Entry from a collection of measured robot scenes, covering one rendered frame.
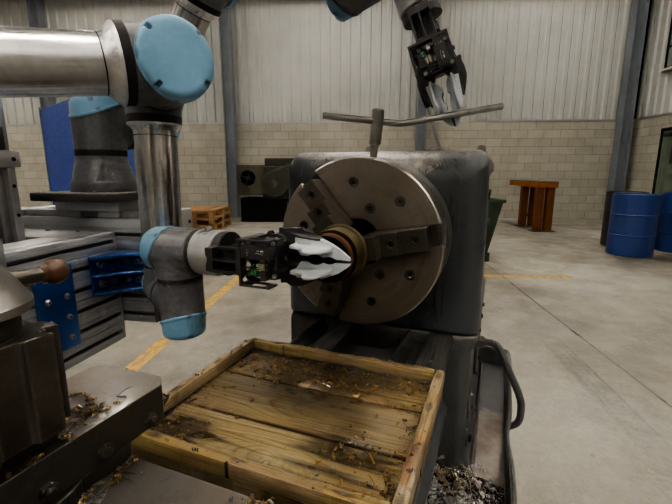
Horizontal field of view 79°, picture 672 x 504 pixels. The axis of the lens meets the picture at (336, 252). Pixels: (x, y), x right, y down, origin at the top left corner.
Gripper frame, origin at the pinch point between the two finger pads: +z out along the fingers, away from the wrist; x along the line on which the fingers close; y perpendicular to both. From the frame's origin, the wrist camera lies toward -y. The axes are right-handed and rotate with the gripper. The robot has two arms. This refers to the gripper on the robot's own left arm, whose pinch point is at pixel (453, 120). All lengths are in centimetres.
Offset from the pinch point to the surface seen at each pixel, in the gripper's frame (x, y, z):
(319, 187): -23.7, 16.4, 4.7
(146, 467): -27, 62, 26
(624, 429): 25, -129, 148
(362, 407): -20, 34, 37
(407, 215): -10.8, 13.1, 14.2
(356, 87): -260, -941, -296
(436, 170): -6.1, -2.7, 7.8
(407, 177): -8.9, 13.1, 8.0
